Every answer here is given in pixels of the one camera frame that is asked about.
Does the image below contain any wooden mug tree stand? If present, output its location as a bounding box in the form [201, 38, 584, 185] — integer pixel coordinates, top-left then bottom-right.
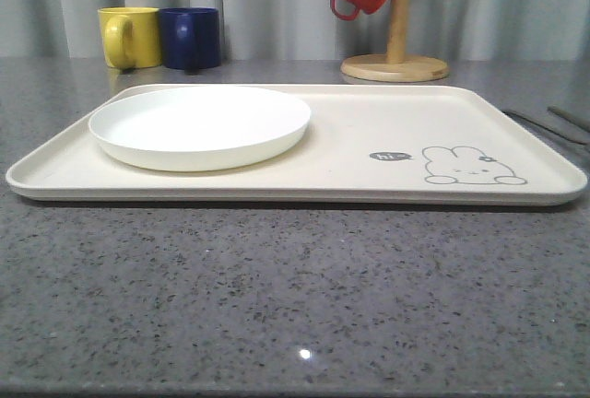
[340, 0, 449, 83]

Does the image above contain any yellow mug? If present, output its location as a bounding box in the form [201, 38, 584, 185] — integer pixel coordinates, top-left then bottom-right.
[98, 6, 162, 70]

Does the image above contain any dark blue mug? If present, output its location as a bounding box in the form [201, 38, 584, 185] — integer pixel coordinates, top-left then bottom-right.
[158, 7, 221, 70]

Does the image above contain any cream rabbit serving tray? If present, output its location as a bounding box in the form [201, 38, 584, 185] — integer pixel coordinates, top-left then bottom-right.
[6, 84, 588, 205]

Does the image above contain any silver chopstick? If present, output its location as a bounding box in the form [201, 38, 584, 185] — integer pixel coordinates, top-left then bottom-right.
[548, 106, 590, 133]

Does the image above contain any white round plate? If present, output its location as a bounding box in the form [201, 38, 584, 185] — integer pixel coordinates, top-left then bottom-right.
[88, 85, 312, 171]

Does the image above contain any grey curtain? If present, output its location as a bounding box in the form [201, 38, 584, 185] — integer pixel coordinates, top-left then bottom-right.
[1, 0, 589, 61]

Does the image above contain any silver fork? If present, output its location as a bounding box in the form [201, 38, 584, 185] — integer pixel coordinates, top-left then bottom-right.
[501, 110, 589, 146]

